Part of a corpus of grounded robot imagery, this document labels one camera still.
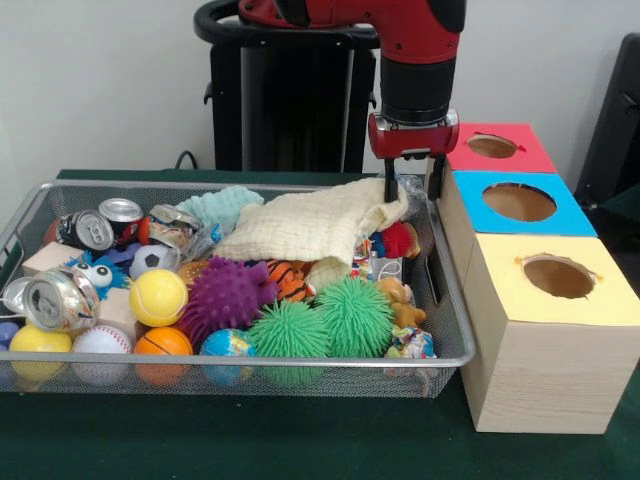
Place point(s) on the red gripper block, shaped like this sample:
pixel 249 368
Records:
pixel 412 138

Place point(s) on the cream muslin cloth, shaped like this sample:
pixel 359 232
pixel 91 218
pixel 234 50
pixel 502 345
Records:
pixel 300 228

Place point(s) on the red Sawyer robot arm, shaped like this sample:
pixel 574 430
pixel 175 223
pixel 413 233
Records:
pixel 415 50

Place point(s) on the shallow clear mesh bin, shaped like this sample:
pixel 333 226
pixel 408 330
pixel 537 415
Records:
pixel 445 345

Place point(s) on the wooden box with three holes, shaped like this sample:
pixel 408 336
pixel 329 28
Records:
pixel 545 350

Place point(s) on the brown teddy toy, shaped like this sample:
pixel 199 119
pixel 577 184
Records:
pixel 402 300

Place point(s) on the green spiky ball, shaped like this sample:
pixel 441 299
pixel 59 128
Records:
pixel 355 315
pixel 290 335

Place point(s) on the black chair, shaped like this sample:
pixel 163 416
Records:
pixel 615 130

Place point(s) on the purple spiky ball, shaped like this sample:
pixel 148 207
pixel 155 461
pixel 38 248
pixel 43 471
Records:
pixel 228 298

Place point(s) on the blue globe ball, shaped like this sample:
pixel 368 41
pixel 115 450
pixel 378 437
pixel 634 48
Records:
pixel 228 352

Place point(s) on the yellow tennis ball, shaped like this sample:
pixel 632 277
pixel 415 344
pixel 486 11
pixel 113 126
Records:
pixel 158 297

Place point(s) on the orange basketball toy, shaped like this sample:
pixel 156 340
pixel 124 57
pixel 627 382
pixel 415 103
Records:
pixel 163 350

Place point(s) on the white baseball toy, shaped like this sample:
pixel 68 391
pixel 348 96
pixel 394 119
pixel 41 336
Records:
pixel 102 350

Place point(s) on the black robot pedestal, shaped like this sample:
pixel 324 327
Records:
pixel 290 110

